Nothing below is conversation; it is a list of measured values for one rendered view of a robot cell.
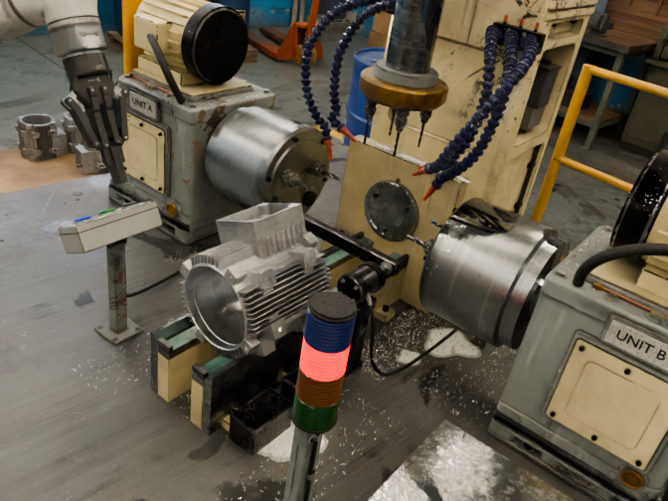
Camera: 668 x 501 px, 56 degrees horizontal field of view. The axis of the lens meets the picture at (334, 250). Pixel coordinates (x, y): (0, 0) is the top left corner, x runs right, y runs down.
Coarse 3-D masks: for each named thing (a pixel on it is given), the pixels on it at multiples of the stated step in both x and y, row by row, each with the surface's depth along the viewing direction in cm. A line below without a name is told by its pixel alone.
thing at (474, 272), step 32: (448, 224) 116; (480, 224) 115; (512, 224) 115; (448, 256) 115; (480, 256) 112; (512, 256) 110; (544, 256) 110; (448, 288) 115; (480, 288) 111; (512, 288) 109; (448, 320) 122; (480, 320) 114; (512, 320) 110
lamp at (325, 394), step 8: (304, 376) 79; (296, 384) 82; (304, 384) 79; (312, 384) 78; (320, 384) 78; (328, 384) 78; (336, 384) 79; (296, 392) 82; (304, 392) 80; (312, 392) 79; (320, 392) 79; (328, 392) 79; (336, 392) 80; (304, 400) 80; (312, 400) 80; (320, 400) 80; (328, 400) 80; (336, 400) 81
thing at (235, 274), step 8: (304, 240) 112; (312, 240) 112; (184, 264) 107; (184, 272) 108; (232, 272) 99; (240, 272) 100; (232, 280) 100; (240, 280) 100; (200, 336) 112; (248, 344) 102; (256, 344) 103; (248, 352) 103
